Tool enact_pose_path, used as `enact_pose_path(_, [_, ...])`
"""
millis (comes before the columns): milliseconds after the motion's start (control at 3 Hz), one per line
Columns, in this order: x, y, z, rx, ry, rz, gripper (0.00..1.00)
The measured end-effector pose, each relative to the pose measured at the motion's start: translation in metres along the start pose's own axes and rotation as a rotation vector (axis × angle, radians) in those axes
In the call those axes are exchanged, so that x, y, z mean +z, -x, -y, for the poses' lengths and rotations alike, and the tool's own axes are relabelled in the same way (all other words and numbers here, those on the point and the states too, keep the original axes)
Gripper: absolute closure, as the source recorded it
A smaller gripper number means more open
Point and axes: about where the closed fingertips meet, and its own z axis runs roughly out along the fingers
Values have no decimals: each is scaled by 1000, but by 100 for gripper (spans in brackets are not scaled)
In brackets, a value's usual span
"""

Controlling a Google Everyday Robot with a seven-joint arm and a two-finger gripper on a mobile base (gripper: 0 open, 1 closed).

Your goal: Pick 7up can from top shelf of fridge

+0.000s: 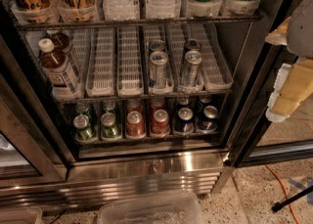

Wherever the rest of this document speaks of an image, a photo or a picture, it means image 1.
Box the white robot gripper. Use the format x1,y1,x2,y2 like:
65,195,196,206
265,0,313,122

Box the rear blue can right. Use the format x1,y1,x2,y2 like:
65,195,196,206
197,95,212,108

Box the blue can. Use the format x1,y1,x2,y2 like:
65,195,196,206
174,108,194,134
176,97,191,110
197,95,212,108
198,106,218,131

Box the front silver slim can right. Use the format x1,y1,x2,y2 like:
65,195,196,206
180,51,202,87

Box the front blue can right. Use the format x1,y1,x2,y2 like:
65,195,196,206
198,106,218,131

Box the rear blue can left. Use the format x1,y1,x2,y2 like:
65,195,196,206
176,97,191,110

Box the front blue can left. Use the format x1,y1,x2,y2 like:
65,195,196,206
174,108,194,134

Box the front silver slim can left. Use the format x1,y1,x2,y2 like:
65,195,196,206
149,51,168,89

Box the rear silver slim can left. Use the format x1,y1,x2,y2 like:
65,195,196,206
149,39,165,54

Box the rear red can right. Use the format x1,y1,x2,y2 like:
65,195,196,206
151,97,166,112

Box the red can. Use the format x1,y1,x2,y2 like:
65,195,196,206
127,99,143,112
151,97,166,112
126,111,146,137
151,110,170,135

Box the front red can right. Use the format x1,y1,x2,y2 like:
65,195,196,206
151,110,170,135

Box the rear red can left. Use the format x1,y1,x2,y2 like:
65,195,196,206
127,99,143,112

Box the front red can left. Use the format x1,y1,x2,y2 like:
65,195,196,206
126,111,146,137

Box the stainless steel fridge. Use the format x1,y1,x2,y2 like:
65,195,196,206
0,0,312,209

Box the rear green can right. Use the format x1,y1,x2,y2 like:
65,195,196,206
102,100,118,114

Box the front green can right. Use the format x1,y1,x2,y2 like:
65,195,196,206
101,112,120,139

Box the rear green can left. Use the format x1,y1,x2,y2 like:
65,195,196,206
75,102,97,124

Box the front green can left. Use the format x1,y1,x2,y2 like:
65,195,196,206
73,114,96,142

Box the empty white tray right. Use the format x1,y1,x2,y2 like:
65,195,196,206
192,23,233,91

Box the empty white tray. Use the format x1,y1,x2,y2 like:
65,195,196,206
117,26,144,97
85,28,115,97
192,23,233,91

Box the black stand leg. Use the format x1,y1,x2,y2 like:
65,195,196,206
272,186,313,212

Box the empty white tray middle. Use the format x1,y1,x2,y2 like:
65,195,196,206
117,26,144,97

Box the clear plastic bin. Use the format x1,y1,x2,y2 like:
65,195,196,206
97,192,204,224

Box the empty white tray left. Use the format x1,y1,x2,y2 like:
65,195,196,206
85,28,115,97

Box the brown tea bottle white cap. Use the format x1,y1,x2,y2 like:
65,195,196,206
38,38,79,100

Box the rear brown tea bottle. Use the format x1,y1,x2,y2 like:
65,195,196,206
47,30,80,75

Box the clear bin corner left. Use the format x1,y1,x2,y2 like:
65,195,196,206
0,207,44,224

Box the orange cable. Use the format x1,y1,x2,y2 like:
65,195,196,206
264,164,301,224

